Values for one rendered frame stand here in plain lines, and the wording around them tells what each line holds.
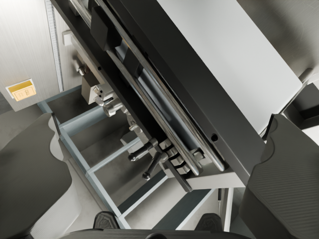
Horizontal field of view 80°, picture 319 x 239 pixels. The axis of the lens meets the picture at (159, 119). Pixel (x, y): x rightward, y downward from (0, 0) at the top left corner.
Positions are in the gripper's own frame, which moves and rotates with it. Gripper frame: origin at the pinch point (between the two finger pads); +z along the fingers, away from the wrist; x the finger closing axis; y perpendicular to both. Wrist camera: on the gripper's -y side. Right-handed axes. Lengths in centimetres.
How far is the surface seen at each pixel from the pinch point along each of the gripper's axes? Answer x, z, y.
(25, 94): -50, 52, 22
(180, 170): 2.8, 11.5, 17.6
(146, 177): -2.5, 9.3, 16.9
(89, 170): -72, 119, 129
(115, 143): -70, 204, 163
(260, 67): 20.8, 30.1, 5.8
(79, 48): -27, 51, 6
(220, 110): 6.5, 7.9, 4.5
